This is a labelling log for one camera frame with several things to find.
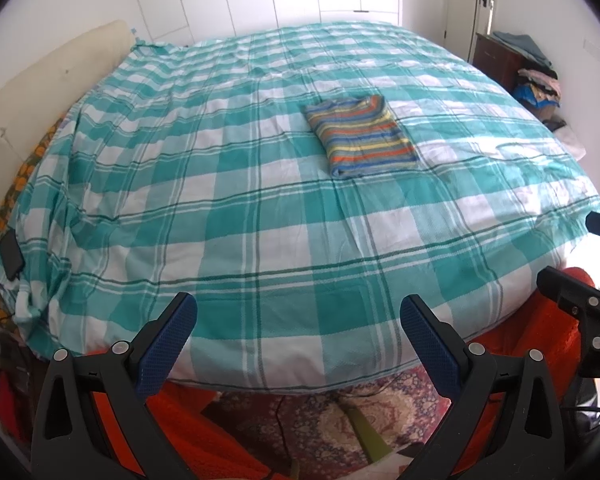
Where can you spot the orange knit cloth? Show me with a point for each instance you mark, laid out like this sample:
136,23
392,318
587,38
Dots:
540,340

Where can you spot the yellow-green book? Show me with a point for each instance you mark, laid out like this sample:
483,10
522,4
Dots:
367,430

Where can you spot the white door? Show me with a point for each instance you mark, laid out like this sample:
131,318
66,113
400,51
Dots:
462,10

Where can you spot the dark wooden cabinet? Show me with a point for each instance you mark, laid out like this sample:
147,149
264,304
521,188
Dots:
495,60

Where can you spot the striped knit sweater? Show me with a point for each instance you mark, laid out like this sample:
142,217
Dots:
362,135

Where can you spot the grey-blue folded cloth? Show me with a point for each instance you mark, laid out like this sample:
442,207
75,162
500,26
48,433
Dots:
525,45

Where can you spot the brown shoes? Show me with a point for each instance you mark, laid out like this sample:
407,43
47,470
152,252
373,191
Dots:
555,121

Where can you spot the patterned red rug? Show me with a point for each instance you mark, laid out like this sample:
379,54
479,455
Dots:
320,420

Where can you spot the cream headboard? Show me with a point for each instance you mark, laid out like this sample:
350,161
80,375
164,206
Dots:
45,80

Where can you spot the black phone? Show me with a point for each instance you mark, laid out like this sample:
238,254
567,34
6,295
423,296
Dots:
11,255

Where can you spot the teal plaid bed cover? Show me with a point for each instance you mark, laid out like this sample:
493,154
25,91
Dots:
230,185

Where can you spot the white bag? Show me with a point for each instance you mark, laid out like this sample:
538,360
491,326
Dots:
572,142

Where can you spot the pile of mixed clothes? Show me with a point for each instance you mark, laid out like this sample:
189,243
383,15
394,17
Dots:
537,87

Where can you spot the orange floral sheet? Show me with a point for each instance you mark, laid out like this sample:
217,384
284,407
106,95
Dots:
0,200

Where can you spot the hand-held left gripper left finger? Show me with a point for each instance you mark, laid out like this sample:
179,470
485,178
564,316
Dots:
165,350

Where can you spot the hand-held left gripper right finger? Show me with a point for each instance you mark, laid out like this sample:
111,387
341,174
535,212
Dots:
430,350

